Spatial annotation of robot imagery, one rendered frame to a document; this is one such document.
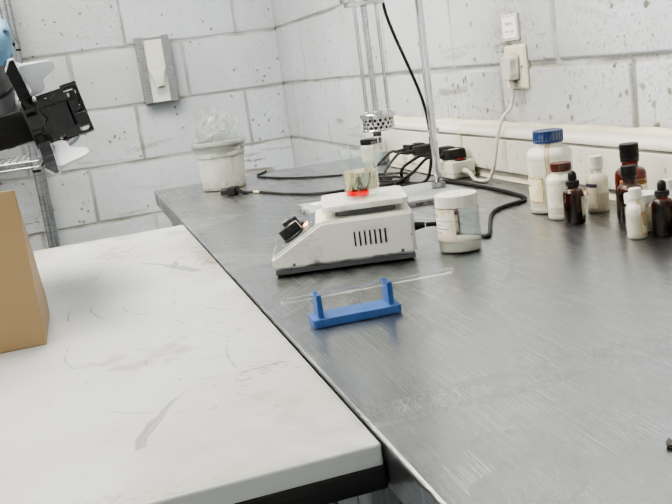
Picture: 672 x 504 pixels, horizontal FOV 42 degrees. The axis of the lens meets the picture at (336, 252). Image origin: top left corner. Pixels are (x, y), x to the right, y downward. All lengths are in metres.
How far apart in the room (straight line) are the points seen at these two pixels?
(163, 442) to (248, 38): 3.07
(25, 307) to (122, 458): 0.40
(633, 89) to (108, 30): 2.51
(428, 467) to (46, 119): 0.82
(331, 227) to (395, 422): 0.54
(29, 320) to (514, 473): 0.65
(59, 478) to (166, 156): 3.00
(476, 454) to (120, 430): 0.31
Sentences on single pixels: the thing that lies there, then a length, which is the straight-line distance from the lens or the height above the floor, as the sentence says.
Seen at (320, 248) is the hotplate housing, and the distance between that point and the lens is 1.19.
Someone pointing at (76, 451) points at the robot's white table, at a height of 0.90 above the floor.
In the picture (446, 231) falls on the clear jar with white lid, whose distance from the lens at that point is 1.20.
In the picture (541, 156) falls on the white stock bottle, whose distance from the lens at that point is 1.41.
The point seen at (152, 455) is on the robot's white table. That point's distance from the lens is 0.71.
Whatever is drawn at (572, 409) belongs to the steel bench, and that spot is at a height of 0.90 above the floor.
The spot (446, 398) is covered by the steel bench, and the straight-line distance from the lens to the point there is 0.72.
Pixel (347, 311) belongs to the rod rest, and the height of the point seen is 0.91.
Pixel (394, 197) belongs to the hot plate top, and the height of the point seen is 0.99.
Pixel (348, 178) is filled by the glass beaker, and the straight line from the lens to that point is 1.21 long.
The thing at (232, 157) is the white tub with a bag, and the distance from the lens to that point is 2.24.
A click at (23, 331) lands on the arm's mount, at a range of 1.09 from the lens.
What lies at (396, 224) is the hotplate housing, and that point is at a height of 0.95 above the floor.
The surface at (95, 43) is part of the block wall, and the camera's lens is 3.63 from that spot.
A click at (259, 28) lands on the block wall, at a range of 3.72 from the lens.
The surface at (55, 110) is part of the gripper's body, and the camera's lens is 1.27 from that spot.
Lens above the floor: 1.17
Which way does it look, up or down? 12 degrees down
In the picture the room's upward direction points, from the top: 8 degrees counter-clockwise
